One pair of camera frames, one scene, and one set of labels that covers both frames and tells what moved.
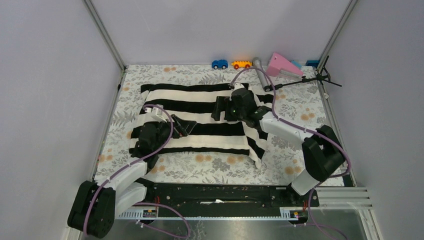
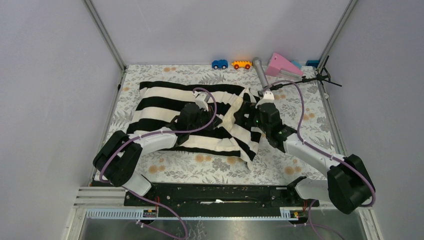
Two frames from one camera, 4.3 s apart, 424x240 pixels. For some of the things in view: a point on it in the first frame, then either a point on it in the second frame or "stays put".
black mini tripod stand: [323, 74] stays put
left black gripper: [181, 127] to [208, 114]
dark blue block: [312, 63] stays put
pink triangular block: [278, 63] stays put
